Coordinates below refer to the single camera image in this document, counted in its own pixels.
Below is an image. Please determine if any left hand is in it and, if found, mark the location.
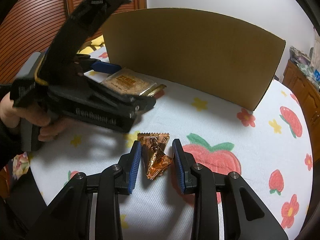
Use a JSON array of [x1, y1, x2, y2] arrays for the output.
[[0, 91, 68, 143]]

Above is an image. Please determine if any floral bed sheet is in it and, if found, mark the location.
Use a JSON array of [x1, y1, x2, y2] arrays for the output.
[[1, 152, 30, 199]]

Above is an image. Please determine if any brown cardboard box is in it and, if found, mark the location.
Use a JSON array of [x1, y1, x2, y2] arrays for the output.
[[101, 8, 286, 111]]

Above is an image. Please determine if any yellow pikachu plush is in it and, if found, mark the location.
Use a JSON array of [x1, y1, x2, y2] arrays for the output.
[[77, 35, 105, 54]]

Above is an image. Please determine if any wooden sideboard cabinet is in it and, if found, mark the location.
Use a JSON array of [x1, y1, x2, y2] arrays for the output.
[[282, 60, 320, 161]]

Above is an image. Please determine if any wooden louvered wardrobe door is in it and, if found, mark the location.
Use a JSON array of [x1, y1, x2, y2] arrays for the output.
[[1, 0, 146, 83]]

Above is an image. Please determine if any brown cracker pack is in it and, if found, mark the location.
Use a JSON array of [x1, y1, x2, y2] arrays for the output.
[[100, 68, 157, 95]]

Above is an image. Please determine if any amber foil candy wrapper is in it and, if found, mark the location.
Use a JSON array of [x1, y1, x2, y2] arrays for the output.
[[137, 133, 172, 180]]

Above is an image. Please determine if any folded patterned cloth pile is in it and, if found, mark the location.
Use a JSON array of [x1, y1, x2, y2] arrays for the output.
[[289, 46, 314, 72]]

